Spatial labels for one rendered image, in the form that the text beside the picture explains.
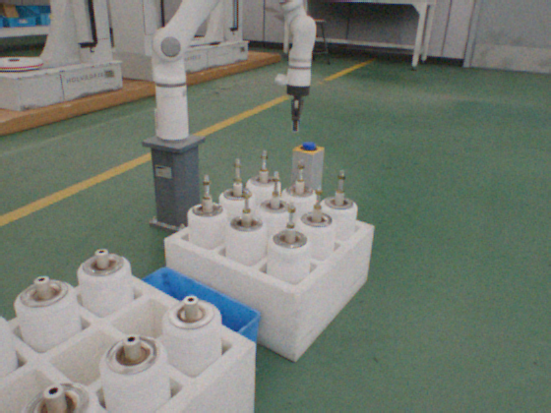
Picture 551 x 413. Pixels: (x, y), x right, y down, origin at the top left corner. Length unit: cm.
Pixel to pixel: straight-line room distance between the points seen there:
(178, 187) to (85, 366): 72
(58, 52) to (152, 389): 278
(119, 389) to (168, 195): 89
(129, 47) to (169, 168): 243
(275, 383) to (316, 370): 10
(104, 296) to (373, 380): 58
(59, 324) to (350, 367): 60
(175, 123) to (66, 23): 199
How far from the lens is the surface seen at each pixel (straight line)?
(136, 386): 70
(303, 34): 145
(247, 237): 101
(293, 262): 97
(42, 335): 89
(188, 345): 76
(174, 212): 152
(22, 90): 294
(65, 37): 334
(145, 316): 97
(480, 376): 114
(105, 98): 324
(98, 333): 91
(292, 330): 101
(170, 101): 143
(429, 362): 113
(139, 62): 377
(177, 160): 145
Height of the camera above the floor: 74
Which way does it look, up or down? 25 degrees down
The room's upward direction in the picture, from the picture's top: 2 degrees clockwise
